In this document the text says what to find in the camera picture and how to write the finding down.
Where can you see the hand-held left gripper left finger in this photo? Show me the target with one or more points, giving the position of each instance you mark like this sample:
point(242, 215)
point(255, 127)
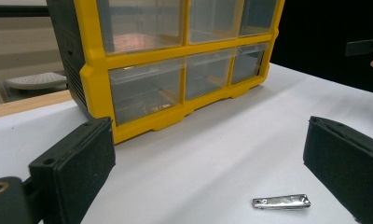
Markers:
point(77, 161)

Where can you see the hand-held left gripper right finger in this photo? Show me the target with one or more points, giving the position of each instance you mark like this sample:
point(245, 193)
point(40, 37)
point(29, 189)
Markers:
point(346, 161)

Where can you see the silver metal nail clipper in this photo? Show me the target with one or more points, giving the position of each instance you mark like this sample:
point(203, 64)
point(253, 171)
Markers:
point(282, 201)

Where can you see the black curtain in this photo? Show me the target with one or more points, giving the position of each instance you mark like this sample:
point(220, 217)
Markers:
point(324, 37)

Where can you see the yellow black drawer cabinet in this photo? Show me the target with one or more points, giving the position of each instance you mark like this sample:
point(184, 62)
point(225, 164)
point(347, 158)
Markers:
point(96, 81)

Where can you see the white perforated round stool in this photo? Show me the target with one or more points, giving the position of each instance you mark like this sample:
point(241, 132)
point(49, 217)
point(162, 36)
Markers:
point(35, 81)

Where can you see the large clear plastic drawer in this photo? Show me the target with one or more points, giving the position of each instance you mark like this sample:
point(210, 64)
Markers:
point(145, 91)
point(141, 25)

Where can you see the small clear plastic drawer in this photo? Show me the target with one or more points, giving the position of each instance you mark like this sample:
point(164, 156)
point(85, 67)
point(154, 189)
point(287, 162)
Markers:
point(214, 20)
point(208, 74)
point(248, 63)

